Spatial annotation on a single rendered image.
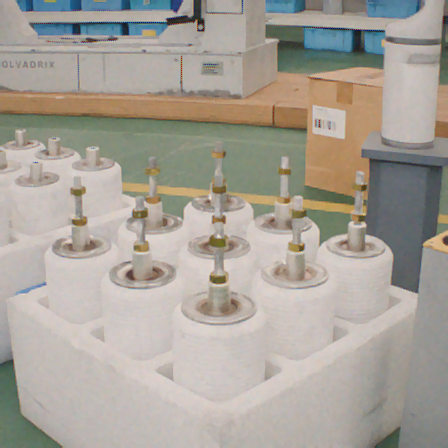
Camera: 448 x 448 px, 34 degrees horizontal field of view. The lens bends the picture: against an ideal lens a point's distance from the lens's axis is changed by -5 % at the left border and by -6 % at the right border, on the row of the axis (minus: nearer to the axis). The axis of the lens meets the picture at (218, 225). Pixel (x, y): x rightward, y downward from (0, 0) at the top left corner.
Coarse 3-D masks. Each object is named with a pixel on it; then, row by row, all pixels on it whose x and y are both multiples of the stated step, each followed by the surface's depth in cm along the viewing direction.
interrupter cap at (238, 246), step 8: (192, 240) 93; (200, 240) 94; (208, 240) 94; (232, 240) 94; (240, 240) 94; (192, 248) 91; (200, 248) 91; (208, 248) 92; (232, 248) 92; (240, 248) 91; (248, 248) 91; (200, 256) 89; (208, 256) 89; (224, 256) 89; (232, 256) 89; (240, 256) 89
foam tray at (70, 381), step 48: (48, 336) 88; (96, 336) 88; (336, 336) 89; (384, 336) 87; (48, 384) 92; (96, 384) 83; (144, 384) 76; (288, 384) 76; (336, 384) 82; (384, 384) 91; (48, 432) 95; (96, 432) 86; (144, 432) 78; (192, 432) 72; (240, 432) 71; (288, 432) 77; (336, 432) 85; (384, 432) 95
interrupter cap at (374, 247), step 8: (328, 240) 93; (336, 240) 93; (344, 240) 94; (368, 240) 94; (376, 240) 93; (328, 248) 91; (336, 248) 91; (344, 248) 92; (368, 248) 92; (376, 248) 91; (384, 248) 91; (344, 256) 89; (352, 256) 89; (360, 256) 89; (368, 256) 89; (376, 256) 89
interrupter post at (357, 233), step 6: (354, 228) 90; (360, 228) 90; (348, 234) 91; (354, 234) 91; (360, 234) 90; (348, 240) 92; (354, 240) 91; (360, 240) 91; (348, 246) 92; (354, 246) 91; (360, 246) 91
